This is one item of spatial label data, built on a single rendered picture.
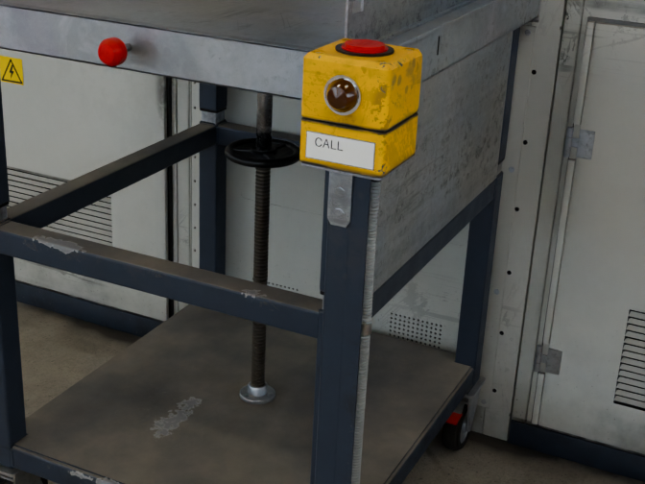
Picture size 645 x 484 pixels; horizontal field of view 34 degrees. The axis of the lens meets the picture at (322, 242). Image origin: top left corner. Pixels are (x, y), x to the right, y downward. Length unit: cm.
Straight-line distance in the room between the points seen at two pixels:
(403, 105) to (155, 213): 132
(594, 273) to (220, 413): 67
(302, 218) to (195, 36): 85
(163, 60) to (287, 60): 16
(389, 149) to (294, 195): 113
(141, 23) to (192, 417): 71
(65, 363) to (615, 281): 112
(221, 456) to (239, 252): 59
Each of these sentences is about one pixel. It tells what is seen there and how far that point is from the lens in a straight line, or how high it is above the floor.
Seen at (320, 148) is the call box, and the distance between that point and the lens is 91.
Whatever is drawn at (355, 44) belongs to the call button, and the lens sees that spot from 91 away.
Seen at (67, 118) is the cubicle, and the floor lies 47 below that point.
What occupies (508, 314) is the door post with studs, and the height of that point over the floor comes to 26.
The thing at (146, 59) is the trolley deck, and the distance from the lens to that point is 127.
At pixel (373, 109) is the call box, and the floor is 86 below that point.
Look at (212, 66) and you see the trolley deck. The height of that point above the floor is 81.
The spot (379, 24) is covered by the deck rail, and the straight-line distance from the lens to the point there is 121.
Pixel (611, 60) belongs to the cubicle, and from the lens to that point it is 173.
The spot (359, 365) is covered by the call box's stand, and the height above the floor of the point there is 60.
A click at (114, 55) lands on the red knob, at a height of 82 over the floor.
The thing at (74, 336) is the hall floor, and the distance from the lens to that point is 236.
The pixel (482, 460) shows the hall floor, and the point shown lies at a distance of 199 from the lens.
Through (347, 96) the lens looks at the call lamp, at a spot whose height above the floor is 87.
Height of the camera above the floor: 109
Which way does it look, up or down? 23 degrees down
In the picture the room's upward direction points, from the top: 3 degrees clockwise
